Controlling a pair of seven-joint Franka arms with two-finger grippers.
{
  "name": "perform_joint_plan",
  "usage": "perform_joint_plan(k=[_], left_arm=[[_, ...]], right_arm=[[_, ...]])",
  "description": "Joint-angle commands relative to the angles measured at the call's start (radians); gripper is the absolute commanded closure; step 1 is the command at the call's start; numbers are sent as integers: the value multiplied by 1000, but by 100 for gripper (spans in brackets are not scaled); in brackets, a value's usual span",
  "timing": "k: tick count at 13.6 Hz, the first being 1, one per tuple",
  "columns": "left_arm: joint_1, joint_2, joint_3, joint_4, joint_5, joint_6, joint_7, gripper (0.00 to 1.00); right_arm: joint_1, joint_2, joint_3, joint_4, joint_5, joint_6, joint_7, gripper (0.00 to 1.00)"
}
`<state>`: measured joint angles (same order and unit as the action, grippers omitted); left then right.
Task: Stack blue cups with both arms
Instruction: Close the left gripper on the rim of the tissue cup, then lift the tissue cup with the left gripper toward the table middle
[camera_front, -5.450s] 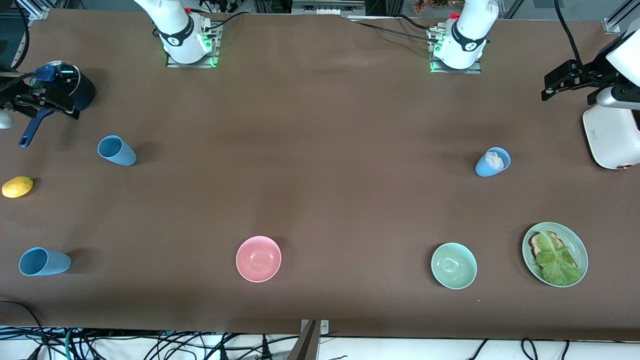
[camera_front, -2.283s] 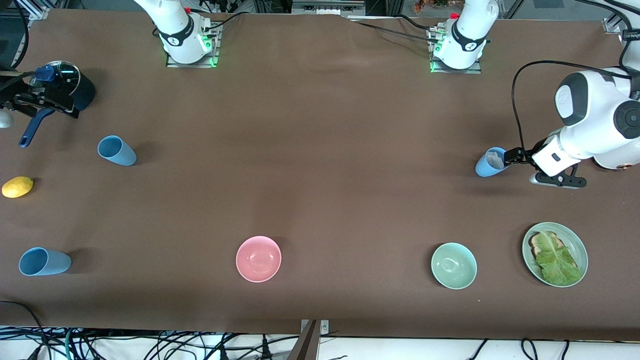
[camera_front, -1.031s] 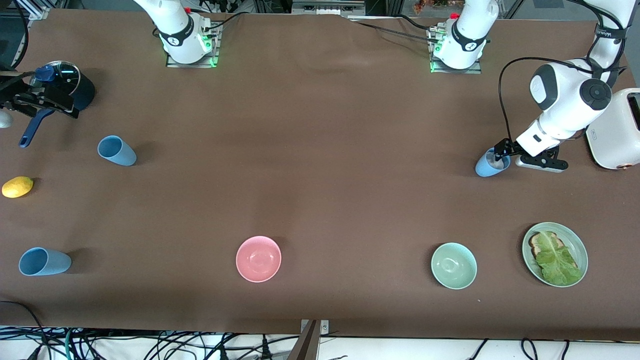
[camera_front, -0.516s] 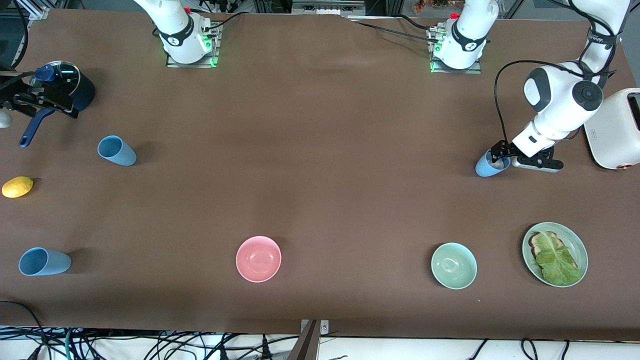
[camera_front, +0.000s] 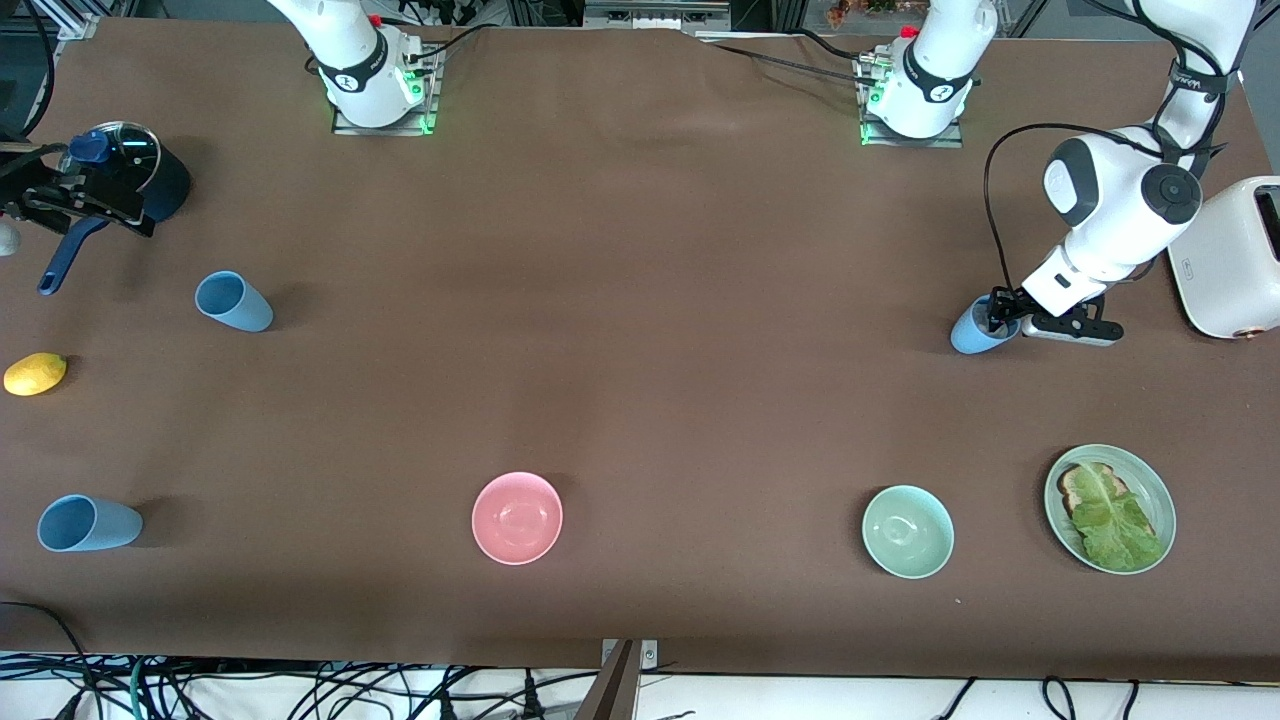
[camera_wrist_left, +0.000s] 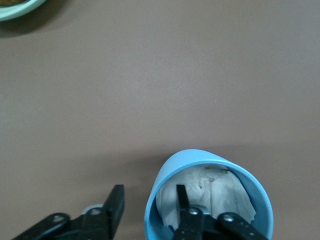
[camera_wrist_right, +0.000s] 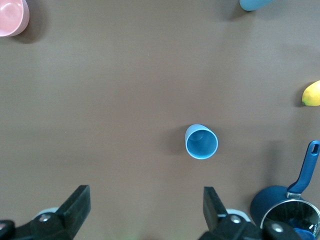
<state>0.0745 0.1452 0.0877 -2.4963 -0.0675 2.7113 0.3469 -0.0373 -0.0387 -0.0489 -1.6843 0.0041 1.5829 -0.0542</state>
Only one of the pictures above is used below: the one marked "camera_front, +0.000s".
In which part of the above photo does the blue cup holding tissue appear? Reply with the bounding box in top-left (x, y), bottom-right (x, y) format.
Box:
top-left (950, 295), bottom-right (1022, 355)

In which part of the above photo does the blue plastic cup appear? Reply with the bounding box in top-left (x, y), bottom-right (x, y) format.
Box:
top-left (38, 495), bottom-right (143, 553)
top-left (195, 270), bottom-right (274, 333)

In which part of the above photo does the glass lid blue knob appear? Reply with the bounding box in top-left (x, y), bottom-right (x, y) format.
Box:
top-left (68, 122), bottom-right (162, 193)

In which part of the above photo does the dark blue saucepan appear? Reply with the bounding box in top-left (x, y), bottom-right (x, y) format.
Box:
top-left (38, 122), bottom-right (192, 297)

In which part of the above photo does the yellow lemon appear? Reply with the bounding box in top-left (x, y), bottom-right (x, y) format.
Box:
top-left (3, 352), bottom-right (68, 397)

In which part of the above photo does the toast slice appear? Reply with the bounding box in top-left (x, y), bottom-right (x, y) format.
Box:
top-left (1057, 462), bottom-right (1136, 519)

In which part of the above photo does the white toaster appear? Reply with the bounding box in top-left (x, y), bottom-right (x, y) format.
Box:
top-left (1167, 176), bottom-right (1280, 341)

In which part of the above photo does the green plate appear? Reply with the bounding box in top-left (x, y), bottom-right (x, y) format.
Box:
top-left (1044, 444), bottom-right (1177, 575)

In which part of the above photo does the mint green bowl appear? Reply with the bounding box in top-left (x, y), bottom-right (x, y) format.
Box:
top-left (862, 485), bottom-right (955, 580)

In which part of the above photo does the grey metal box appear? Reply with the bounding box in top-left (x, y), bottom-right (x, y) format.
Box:
top-left (583, 0), bottom-right (733, 34)

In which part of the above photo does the pink bowl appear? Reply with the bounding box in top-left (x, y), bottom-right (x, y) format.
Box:
top-left (472, 472), bottom-right (564, 566)

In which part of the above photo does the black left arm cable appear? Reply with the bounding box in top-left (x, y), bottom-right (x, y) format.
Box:
top-left (982, 122), bottom-right (1167, 294)

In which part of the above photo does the aluminium frame profile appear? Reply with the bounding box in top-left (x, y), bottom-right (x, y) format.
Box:
top-left (28, 0), bottom-right (102, 44)

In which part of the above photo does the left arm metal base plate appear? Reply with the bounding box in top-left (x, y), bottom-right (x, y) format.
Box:
top-left (857, 52), bottom-right (964, 150)

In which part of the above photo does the black base cable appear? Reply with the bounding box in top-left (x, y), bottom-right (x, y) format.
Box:
top-left (698, 28), bottom-right (883, 87)
top-left (412, 20), bottom-right (503, 63)

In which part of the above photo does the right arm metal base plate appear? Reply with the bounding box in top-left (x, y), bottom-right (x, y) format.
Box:
top-left (331, 45), bottom-right (441, 137)

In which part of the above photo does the aluminium frame bracket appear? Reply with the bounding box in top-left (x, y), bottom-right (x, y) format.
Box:
top-left (575, 639), bottom-right (660, 720)

